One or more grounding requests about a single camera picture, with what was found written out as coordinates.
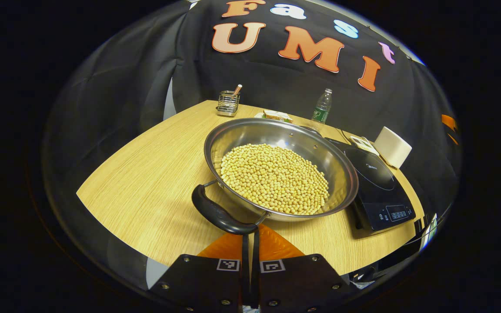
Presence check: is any pile of yellow soybeans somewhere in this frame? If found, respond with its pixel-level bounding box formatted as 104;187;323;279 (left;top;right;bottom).
220;143;330;216

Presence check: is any black backdrop cloth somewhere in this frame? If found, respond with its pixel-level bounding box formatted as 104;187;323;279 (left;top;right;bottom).
42;0;462;296

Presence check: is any white divided dish of beans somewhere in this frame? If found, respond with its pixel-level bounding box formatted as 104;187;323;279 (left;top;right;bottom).
350;135;379;156

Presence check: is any clear plastic water bottle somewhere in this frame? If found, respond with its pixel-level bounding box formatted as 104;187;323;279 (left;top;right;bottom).
311;88;333;125

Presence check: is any sandwich with lettuce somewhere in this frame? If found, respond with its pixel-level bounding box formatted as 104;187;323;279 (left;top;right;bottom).
263;110;294;123

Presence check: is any wire mesh utensil holder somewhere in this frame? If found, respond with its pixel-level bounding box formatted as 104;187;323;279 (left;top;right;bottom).
216;90;240;117

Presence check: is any white toaster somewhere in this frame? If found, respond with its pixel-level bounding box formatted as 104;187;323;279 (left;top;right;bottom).
373;127;413;169

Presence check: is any black induction cooktop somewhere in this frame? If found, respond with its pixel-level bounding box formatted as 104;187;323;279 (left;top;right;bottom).
324;137;417;232

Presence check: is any steel pot with black handles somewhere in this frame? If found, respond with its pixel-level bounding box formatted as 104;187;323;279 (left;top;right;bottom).
191;117;360;236

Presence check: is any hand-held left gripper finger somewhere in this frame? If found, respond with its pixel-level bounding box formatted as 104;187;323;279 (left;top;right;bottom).
148;233;251;313
250;224;351;313

